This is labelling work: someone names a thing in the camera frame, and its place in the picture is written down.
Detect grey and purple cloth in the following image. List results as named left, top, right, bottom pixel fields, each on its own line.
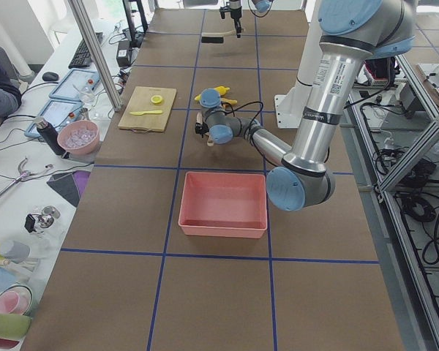
left=47, top=170, right=91, bottom=207

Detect bamboo cutting board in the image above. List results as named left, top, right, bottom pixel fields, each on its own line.
left=118, top=86, right=177, bottom=132

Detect yellow toy corn cob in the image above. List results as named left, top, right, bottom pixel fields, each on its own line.
left=195, top=86, right=230, bottom=102

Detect black computer mouse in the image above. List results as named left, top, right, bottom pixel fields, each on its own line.
left=42, top=72, right=59, bottom=82

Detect beige hand brush black bristles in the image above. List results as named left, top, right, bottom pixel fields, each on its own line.
left=200, top=28, right=245, bottom=44

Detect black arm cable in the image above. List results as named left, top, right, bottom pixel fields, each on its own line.
left=222, top=101, right=268, bottom=147

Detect yellow plastic toy knife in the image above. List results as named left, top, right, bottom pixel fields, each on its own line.
left=130, top=110, right=163, bottom=116

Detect tan toy ginger root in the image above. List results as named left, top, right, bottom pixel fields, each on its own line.
left=221, top=97, right=238, bottom=106

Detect black water bottle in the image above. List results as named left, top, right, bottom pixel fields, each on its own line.
left=34, top=116, right=65, bottom=156

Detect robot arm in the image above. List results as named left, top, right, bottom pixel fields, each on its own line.
left=195, top=1, right=418, bottom=211
left=219, top=0, right=273, bottom=38

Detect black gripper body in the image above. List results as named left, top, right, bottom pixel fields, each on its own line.
left=195, top=122, right=209, bottom=138
left=219, top=2, right=242, bottom=20

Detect black power adapter box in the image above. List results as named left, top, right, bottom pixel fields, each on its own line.
left=116, top=40, right=132, bottom=67

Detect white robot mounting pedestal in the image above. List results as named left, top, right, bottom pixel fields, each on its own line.
left=274, top=0, right=322, bottom=129

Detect blue framed tablet near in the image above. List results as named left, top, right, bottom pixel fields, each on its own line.
left=24, top=99, right=83, bottom=138

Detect blue framed tablet far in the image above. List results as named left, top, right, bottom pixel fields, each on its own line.
left=48, top=68, right=100, bottom=101

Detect small shiny metal gadget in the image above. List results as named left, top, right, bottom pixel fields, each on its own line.
left=24, top=205, right=61, bottom=234

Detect blue framed tablet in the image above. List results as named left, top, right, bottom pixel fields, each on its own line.
left=48, top=68, right=100, bottom=101
left=24, top=99, right=83, bottom=138

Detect metal tongs tool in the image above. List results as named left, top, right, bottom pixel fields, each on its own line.
left=0, top=156, right=53, bottom=198

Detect aluminium frame post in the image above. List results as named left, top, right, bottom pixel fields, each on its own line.
left=69, top=0, right=122, bottom=112

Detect stack of coloured cups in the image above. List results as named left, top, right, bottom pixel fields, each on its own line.
left=0, top=245, right=34, bottom=350

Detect yellow toy lemon slice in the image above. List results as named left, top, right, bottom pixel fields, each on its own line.
left=150, top=94, right=164, bottom=105

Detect pink bowl with clear pieces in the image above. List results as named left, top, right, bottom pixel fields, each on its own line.
left=57, top=120, right=100, bottom=155

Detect pink plastic bin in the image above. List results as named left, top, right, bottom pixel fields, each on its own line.
left=178, top=171, right=268, bottom=239

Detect black computer keyboard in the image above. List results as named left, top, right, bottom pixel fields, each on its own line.
left=68, top=39, right=92, bottom=69

